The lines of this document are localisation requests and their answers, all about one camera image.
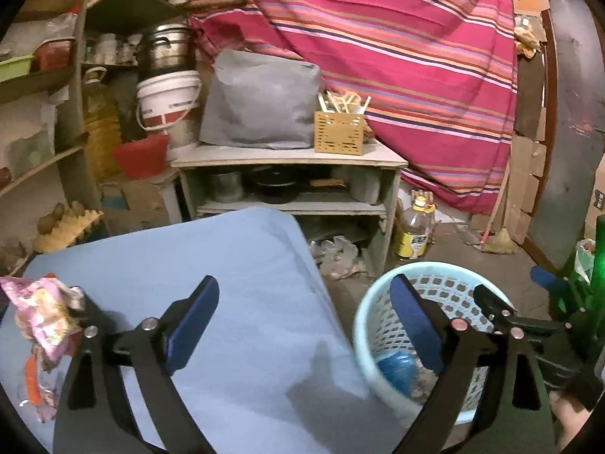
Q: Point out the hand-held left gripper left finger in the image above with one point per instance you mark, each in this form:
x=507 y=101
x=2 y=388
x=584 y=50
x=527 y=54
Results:
x=194 y=321

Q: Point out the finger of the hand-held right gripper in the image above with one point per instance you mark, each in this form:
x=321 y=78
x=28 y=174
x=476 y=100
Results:
x=491 y=302
x=546 y=280

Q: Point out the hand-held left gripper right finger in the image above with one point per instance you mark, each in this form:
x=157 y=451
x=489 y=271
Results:
x=416 y=326

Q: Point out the light blue plastic wastebasket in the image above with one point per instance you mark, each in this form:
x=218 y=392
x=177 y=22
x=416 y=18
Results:
x=378 y=321

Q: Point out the pink snack wrapper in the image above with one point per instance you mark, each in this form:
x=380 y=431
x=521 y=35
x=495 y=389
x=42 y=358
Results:
x=42 y=317

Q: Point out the person's right hand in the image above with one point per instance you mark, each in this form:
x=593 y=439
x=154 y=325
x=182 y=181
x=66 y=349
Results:
x=569 y=421

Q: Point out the white plastic bag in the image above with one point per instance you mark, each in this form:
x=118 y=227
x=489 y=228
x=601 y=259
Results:
x=585 y=260

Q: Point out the blue round object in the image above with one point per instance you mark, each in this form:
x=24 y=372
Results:
x=394 y=371

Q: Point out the straw broom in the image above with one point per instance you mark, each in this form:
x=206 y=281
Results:
x=501 y=243

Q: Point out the green glass bottle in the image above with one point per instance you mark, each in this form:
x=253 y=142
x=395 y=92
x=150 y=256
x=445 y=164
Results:
x=600 y=255

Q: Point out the clear bottle yellow label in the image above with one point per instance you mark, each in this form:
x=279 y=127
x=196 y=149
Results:
x=416 y=241

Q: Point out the clear plastic bag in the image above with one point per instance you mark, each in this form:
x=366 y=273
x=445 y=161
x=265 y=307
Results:
x=338 y=255

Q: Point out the brown cardboard box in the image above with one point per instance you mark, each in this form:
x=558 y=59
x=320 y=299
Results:
x=142 y=198

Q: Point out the small metal pot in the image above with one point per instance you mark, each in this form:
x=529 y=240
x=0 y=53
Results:
x=224 y=187

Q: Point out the yellow egg tray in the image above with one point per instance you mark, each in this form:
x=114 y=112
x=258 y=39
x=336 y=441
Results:
x=66 y=236

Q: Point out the dark door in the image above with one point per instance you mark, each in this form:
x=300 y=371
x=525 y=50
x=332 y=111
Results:
x=567 y=127

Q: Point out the black pan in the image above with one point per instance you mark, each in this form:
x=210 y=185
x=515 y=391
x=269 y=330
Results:
x=274 y=187

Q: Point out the orange snack wrapper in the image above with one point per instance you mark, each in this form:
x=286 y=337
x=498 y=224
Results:
x=40 y=388

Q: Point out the red plastic basin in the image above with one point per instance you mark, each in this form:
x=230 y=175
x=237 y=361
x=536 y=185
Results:
x=139 y=156

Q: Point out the brown potato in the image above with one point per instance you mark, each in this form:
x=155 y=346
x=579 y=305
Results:
x=46 y=222
x=57 y=210

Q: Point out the low wooden cabinet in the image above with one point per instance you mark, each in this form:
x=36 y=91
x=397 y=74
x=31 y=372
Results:
x=283 y=156

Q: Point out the yellow slotted utensil basket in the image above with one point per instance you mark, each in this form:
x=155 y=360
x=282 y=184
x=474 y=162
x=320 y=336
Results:
x=338 y=135

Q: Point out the yellow oil jug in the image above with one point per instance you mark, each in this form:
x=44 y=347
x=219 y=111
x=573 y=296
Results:
x=101 y=127

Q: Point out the white plastic bucket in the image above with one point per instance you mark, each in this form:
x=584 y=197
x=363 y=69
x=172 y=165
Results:
x=165 y=94

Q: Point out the grey fabric bag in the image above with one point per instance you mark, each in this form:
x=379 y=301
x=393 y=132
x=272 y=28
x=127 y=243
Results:
x=260 y=99

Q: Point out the bundle of wooden utensils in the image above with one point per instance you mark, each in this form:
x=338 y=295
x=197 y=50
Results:
x=340 y=101

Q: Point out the tall wooden shelving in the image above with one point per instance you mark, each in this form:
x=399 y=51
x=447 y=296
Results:
x=71 y=104

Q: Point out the red striped blanket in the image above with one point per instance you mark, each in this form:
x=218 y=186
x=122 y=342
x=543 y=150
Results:
x=378 y=56

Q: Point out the large metal pot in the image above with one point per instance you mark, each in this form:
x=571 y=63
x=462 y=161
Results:
x=165 y=52

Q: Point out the row of metal jars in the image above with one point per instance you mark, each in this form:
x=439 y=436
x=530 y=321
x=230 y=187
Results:
x=113 y=49

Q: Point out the red plastic container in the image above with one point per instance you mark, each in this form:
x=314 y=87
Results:
x=54 y=56

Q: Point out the green plastic tray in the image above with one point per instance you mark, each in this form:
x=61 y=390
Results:
x=16 y=68

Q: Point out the cardboard wall pieces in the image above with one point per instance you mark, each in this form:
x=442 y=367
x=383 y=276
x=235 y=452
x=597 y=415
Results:
x=524 y=165

